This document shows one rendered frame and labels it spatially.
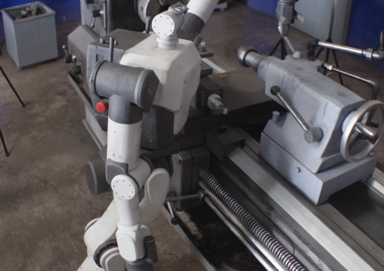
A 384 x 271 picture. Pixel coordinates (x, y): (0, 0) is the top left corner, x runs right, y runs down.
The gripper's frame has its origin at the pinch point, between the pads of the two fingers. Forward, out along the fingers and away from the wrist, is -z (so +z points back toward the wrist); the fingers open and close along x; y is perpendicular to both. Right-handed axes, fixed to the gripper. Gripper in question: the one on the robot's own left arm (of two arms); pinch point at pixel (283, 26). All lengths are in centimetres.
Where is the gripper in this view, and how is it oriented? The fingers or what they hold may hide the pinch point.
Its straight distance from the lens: 161.5
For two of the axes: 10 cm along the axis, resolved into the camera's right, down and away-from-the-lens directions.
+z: 0.3, -8.4, -5.4
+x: -0.3, 5.4, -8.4
